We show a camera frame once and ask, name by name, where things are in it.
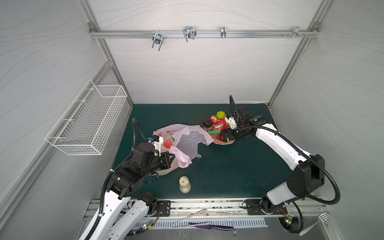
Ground pink plastic bag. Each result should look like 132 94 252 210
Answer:
153 124 214 176

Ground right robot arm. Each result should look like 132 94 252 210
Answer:
219 97 341 215

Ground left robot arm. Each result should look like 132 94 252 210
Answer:
80 119 176 240

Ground tan fruit plate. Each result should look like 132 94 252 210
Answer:
203 116 235 145

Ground red dragon fruit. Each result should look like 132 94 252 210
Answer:
206 120 231 134

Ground green fruit at back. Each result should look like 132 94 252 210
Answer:
216 111 227 120

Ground dark purple fruit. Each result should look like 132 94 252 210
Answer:
203 119 213 128

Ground small beige bottle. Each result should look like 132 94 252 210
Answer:
179 176 192 194

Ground pink clear tongs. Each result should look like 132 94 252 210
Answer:
172 209 208 227

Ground middle metal hook clamp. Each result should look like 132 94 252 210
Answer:
183 27 197 42

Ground metal hook clamp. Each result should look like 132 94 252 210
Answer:
183 27 197 42
152 33 164 51

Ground right silver fork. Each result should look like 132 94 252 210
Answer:
299 212 332 236

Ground left metal hook clamp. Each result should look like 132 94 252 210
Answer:
152 33 164 51

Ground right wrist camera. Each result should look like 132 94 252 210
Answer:
225 117 237 130

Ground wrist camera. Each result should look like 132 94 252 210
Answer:
149 135 164 156
225 117 237 130

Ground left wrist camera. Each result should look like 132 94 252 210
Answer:
149 135 164 156

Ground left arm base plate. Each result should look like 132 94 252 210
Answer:
148 201 171 217

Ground white wire basket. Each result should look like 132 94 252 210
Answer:
45 80 127 156

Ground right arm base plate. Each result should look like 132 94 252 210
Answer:
241 199 288 216

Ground purple handled knife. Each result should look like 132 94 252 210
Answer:
189 222 235 231

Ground small metal ring clamp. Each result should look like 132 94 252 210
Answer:
221 27 227 39

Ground metal crossbar rail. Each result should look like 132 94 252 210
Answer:
90 28 321 39

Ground right metal bracket clamp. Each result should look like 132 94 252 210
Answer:
282 27 309 39

